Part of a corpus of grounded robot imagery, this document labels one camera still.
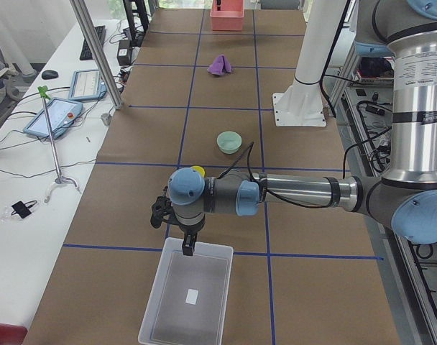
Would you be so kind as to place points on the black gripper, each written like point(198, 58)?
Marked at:
point(190, 230)

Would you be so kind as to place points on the yellow plastic cup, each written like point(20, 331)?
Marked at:
point(199, 170)

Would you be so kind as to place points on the mint green bowl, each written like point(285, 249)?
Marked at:
point(229, 142)

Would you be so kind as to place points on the purple cloth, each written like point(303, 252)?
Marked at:
point(220, 66)

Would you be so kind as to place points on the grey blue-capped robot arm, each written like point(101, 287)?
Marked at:
point(403, 198)

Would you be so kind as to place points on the clear plastic bin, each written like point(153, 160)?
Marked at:
point(187, 303)

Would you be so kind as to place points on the brown paper table mat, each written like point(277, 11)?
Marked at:
point(199, 97)

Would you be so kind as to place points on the small black device in bag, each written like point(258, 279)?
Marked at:
point(20, 210)

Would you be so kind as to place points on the blue teach pendant near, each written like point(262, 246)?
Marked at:
point(62, 113)

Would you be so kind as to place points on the blue teach pendant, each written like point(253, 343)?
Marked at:
point(62, 113)
point(87, 85)

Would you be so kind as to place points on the blue teach pendant far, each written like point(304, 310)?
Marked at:
point(87, 85)

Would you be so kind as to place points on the black power adapter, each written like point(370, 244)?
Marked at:
point(124, 53)

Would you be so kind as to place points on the metal grabber stick green tip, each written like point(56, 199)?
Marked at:
point(61, 180)

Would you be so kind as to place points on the black computer mouse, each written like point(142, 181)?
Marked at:
point(49, 74)

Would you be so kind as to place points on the pink plastic bin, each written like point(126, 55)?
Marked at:
point(227, 15)

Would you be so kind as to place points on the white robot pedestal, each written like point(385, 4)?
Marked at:
point(301, 104)

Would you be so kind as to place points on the aluminium frame post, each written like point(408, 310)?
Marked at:
point(87, 28)

